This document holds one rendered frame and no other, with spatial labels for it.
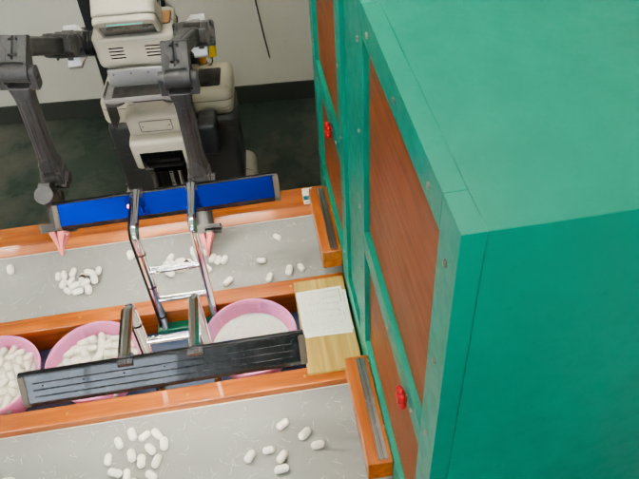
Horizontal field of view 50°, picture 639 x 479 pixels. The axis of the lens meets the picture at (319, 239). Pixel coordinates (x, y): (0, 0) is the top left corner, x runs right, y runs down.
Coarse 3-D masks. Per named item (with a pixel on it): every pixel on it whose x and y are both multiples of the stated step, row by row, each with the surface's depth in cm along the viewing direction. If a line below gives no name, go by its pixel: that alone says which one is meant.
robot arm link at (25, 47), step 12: (0, 36) 185; (12, 36) 186; (24, 36) 185; (36, 36) 199; (48, 36) 209; (60, 36) 216; (72, 36) 218; (0, 48) 184; (12, 48) 185; (24, 48) 185; (36, 48) 196; (48, 48) 205; (60, 48) 214; (72, 48) 218; (0, 60) 184; (12, 60) 184; (24, 60) 184; (0, 72) 184; (12, 72) 184; (24, 72) 184
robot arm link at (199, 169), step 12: (192, 72) 189; (192, 84) 190; (180, 96) 192; (180, 108) 195; (192, 108) 197; (180, 120) 198; (192, 120) 198; (192, 132) 202; (192, 144) 205; (192, 156) 208; (204, 156) 213; (192, 168) 212; (204, 168) 212; (192, 180) 215; (204, 180) 216
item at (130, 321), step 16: (128, 304) 156; (192, 304) 155; (128, 320) 153; (192, 320) 151; (128, 336) 149; (144, 336) 166; (160, 336) 168; (176, 336) 168; (192, 336) 148; (208, 336) 170; (128, 352) 147; (144, 352) 170; (192, 352) 146
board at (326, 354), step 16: (304, 288) 202; (320, 288) 202; (352, 320) 192; (320, 336) 189; (336, 336) 189; (352, 336) 188; (320, 352) 185; (336, 352) 185; (352, 352) 185; (320, 368) 182; (336, 368) 181
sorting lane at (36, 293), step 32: (256, 224) 228; (288, 224) 227; (32, 256) 223; (64, 256) 223; (96, 256) 222; (160, 256) 220; (192, 256) 219; (256, 256) 218; (288, 256) 217; (0, 288) 214; (32, 288) 213; (96, 288) 212; (128, 288) 211; (160, 288) 210; (192, 288) 209; (224, 288) 209; (0, 320) 204
